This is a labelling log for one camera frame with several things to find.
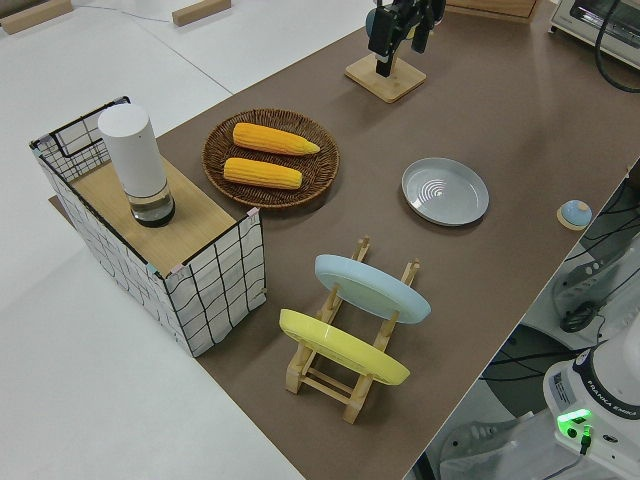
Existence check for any arm gripper black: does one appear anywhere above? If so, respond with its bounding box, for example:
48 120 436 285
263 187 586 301
368 0 446 77

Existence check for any gray round plate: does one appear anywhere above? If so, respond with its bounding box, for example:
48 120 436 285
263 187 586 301
400 157 491 229

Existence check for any light blue plate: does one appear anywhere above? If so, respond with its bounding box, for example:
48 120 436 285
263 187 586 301
314 253 433 327

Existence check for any yellow plate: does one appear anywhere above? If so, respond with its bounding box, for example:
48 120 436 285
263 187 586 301
278 308 412 387

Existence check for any gray robot mounting plate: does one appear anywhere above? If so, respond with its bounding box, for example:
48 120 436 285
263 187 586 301
439 418 557 480

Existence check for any wooden mug stand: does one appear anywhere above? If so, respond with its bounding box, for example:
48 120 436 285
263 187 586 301
343 49 428 105

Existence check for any large wooden box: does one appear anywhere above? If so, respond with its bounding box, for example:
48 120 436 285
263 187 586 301
443 0 542 24

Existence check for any brown table mat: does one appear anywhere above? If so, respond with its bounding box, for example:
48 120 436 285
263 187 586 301
47 0 640 480

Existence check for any round brown wicker basket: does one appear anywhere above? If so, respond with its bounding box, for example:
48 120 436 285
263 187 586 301
201 108 342 211

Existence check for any yellow corn cob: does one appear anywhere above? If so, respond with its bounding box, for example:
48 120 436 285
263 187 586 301
223 157 304 191
232 122 322 157

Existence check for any cream toaster oven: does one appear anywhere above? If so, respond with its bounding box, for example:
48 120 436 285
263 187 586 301
548 0 640 57

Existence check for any light wooden block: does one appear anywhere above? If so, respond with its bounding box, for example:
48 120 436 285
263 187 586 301
171 0 234 26
0 0 75 35

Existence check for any light wooden basket lid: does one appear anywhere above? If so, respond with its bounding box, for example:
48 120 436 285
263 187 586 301
68 158 237 267

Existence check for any white cylinder with dark base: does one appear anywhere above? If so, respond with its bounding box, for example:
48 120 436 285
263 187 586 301
97 103 177 229

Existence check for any wooden dish rack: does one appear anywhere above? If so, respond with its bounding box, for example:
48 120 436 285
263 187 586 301
284 235 422 425

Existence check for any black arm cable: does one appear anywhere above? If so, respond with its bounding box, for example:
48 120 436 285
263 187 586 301
593 0 640 94

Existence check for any wire and wood shelf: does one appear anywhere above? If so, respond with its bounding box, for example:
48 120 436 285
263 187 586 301
28 94 267 359

